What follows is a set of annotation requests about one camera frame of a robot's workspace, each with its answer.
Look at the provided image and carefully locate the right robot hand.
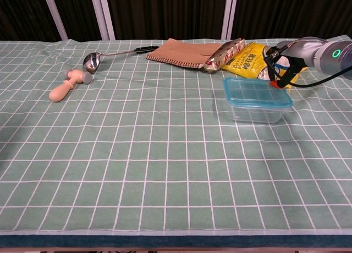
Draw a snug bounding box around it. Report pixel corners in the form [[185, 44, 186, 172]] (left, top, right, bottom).
[[263, 37, 328, 88]]

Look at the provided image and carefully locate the blue plastic lid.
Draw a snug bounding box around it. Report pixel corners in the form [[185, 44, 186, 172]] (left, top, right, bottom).
[[222, 76, 293, 110]]

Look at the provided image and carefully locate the clear plastic container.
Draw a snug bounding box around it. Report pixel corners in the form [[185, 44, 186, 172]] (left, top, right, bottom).
[[227, 98, 292, 124]]

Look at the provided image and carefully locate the yellow marshmallow bag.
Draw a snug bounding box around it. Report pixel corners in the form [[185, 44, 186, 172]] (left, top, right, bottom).
[[221, 42, 309, 85]]

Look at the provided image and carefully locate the gold foil snack packet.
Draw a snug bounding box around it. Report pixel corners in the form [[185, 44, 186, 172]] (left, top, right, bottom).
[[202, 38, 246, 73]]

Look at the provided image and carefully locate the brown spiral notebook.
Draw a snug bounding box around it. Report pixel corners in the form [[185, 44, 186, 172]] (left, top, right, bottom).
[[145, 37, 223, 69]]

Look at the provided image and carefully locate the black curtain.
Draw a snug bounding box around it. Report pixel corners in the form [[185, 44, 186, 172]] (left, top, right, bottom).
[[0, 0, 352, 42]]

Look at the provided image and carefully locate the green checked tablecloth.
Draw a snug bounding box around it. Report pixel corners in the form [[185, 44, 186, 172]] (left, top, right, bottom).
[[0, 38, 352, 237]]

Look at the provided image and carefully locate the small wooden mallet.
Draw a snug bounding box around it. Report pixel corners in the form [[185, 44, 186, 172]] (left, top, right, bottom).
[[48, 69, 93, 103]]

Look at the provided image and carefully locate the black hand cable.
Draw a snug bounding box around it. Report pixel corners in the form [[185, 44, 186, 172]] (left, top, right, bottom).
[[263, 46, 352, 88]]

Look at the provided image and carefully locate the white frame post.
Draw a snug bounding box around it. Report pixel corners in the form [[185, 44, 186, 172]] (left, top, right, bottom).
[[221, 0, 239, 40], [89, 0, 116, 41], [41, 0, 69, 41]]

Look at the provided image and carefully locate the steel ladle black handle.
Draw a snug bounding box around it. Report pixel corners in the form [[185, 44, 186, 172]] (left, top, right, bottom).
[[82, 46, 160, 74]]

